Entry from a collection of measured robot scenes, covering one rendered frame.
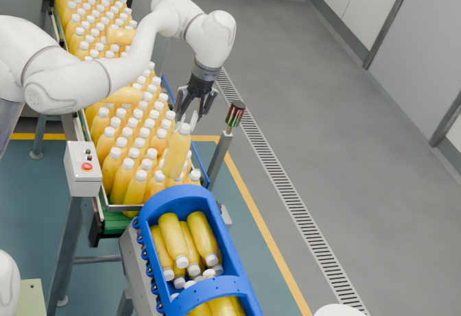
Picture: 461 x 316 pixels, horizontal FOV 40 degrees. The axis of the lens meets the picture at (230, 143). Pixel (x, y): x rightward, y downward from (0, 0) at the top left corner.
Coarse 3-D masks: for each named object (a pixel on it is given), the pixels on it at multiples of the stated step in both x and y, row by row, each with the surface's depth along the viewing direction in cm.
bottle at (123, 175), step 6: (120, 168) 239; (126, 168) 238; (132, 168) 239; (120, 174) 238; (126, 174) 238; (132, 174) 240; (114, 180) 243; (120, 180) 239; (126, 180) 239; (114, 186) 243; (120, 186) 241; (126, 186) 241; (114, 192) 244; (120, 192) 242; (114, 198) 245; (120, 198) 244; (120, 204) 246
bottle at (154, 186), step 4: (152, 180) 239; (156, 180) 237; (160, 180) 238; (164, 180) 241; (148, 184) 240; (152, 184) 238; (156, 184) 238; (160, 184) 238; (164, 184) 240; (148, 188) 240; (152, 188) 238; (156, 188) 238; (160, 188) 239; (164, 188) 240; (148, 192) 240; (152, 192) 239; (156, 192) 239; (148, 196) 241; (144, 200) 243
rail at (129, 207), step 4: (128, 204) 238; (132, 204) 239; (136, 204) 239; (140, 204) 240; (108, 208) 235; (112, 208) 236; (116, 208) 236; (120, 208) 237; (124, 208) 238; (128, 208) 238; (132, 208) 239; (136, 208) 240; (140, 208) 241
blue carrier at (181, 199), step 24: (168, 192) 215; (192, 192) 216; (144, 216) 216; (216, 216) 213; (144, 240) 215; (240, 264) 201; (168, 288) 214; (192, 288) 188; (216, 288) 187; (240, 288) 190; (168, 312) 192
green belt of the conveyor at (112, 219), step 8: (80, 120) 281; (104, 208) 244; (104, 216) 241; (112, 216) 242; (120, 216) 243; (112, 224) 239; (120, 224) 241; (128, 224) 242; (104, 232) 239; (112, 232) 240; (120, 232) 242
